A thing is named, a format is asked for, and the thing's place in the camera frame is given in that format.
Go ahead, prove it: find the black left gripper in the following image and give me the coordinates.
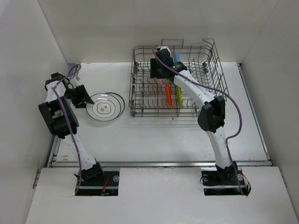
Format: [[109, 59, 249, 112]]
[[64, 85, 94, 108]]

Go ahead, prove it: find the pink plate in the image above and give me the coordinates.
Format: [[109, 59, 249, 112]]
[[155, 78, 164, 85]]

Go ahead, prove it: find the white plate blue rim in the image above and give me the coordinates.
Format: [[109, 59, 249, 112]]
[[86, 93, 122, 122]]

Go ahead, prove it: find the orange small plate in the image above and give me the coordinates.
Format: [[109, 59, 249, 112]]
[[165, 83, 173, 109]]

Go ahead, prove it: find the lime green small plate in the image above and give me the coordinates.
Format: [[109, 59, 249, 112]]
[[176, 86, 183, 106]]

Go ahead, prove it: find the orange sunburst pattern plate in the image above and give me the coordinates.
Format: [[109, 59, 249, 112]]
[[107, 92, 126, 118]]

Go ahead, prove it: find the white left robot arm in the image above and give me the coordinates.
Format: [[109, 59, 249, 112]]
[[38, 73, 105, 185]]

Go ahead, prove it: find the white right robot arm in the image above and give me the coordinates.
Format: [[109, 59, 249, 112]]
[[153, 48, 238, 185]]

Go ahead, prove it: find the grey wire dish rack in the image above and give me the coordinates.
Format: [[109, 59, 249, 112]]
[[128, 38, 229, 118]]

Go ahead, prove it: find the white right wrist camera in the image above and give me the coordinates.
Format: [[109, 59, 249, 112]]
[[157, 46, 169, 51]]

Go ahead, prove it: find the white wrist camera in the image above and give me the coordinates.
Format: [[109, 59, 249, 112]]
[[157, 46, 169, 51], [69, 73, 80, 88]]

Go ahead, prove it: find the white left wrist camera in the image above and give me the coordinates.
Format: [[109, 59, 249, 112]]
[[69, 73, 80, 88]]

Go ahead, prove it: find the aluminium table frame rail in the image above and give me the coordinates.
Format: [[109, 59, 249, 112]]
[[31, 62, 287, 189]]

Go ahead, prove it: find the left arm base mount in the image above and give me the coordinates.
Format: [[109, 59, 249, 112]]
[[75, 170, 120, 196]]

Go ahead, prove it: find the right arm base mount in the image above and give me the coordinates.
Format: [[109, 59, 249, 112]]
[[200, 168, 252, 196]]

